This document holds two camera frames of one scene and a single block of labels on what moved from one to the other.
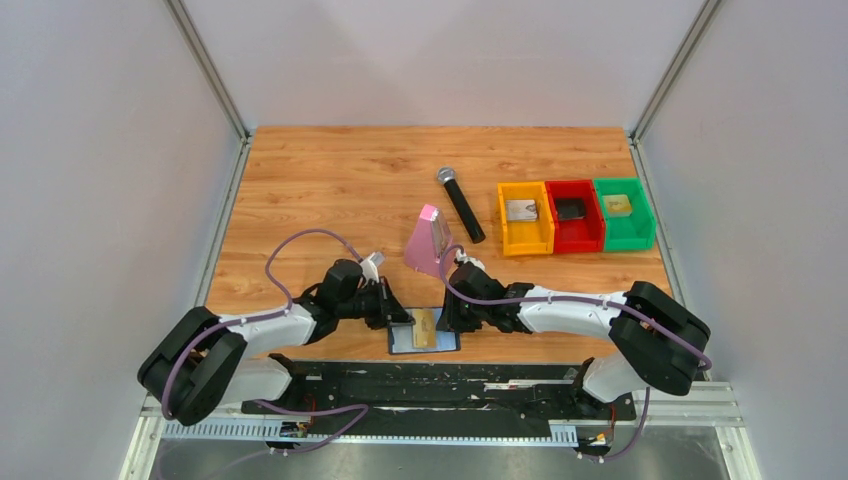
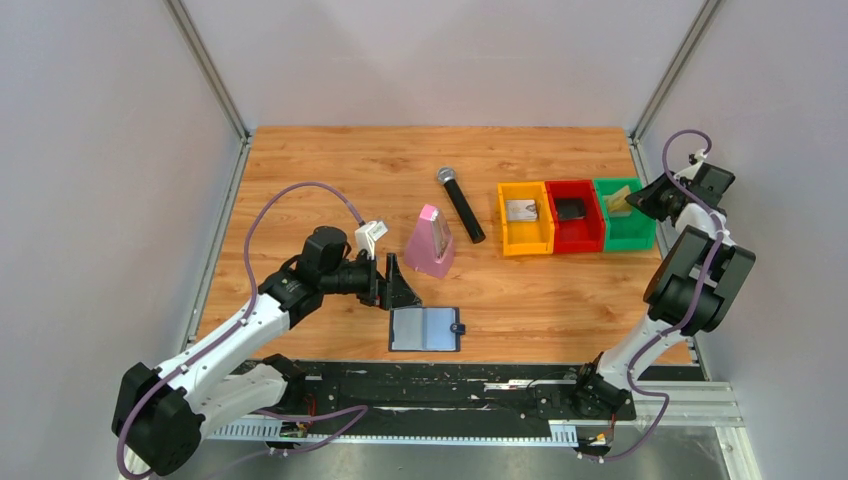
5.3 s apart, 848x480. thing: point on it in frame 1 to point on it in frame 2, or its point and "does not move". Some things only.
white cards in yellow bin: x=521 y=210 does not move
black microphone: x=462 y=205 does not move
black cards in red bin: x=570 y=208 does not move
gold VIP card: x=424 y=329 to x=617 y=204
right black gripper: x=451 y=320 to x=645 y=199
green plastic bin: x=629 y=221 does not move
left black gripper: x=389 y=309 to x=392 y=291
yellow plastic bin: x=527 y=238 does not move
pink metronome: x=427 y=241 does not move
